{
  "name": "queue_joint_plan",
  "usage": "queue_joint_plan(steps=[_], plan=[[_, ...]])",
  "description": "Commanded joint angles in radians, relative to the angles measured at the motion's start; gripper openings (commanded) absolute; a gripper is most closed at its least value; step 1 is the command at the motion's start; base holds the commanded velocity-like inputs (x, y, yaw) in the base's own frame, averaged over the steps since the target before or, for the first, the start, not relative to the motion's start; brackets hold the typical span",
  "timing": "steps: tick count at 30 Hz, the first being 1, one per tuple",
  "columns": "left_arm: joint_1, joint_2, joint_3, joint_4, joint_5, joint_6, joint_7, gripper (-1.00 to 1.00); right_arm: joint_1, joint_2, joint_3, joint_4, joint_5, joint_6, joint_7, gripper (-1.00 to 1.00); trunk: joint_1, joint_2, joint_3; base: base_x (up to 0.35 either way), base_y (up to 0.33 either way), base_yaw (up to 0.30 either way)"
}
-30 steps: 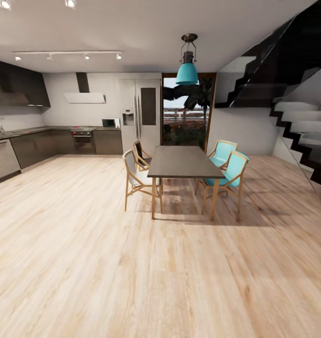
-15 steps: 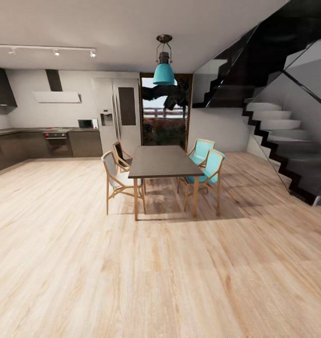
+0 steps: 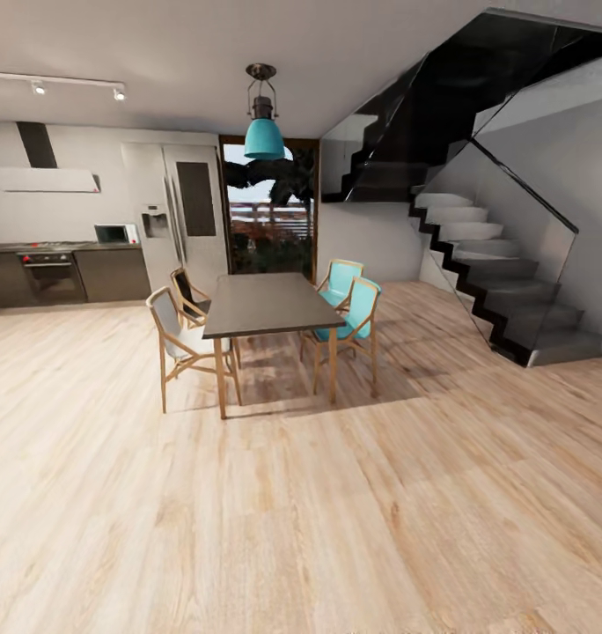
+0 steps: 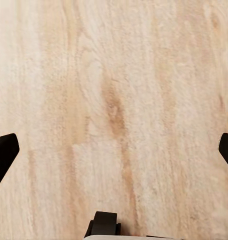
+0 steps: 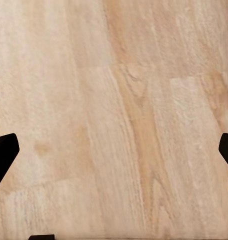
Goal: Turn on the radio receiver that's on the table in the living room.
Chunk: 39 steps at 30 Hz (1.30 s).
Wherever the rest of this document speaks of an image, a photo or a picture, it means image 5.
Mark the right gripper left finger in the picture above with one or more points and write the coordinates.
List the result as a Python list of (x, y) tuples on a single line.
[(9, 148)]

